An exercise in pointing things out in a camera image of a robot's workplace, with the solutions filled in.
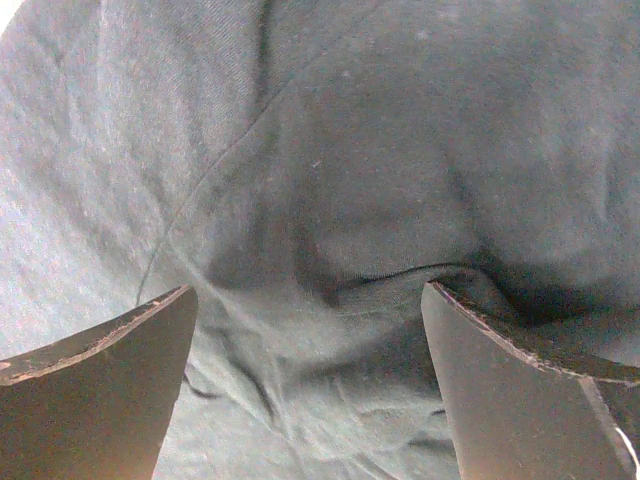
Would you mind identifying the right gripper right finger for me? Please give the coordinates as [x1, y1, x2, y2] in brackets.
[422, 282, 639, 479]

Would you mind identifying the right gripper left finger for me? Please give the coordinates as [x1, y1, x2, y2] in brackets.
[1, 286, 198, 479]

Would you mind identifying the black polo shirt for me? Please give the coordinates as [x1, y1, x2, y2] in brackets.
[1, 1, 639, 479]

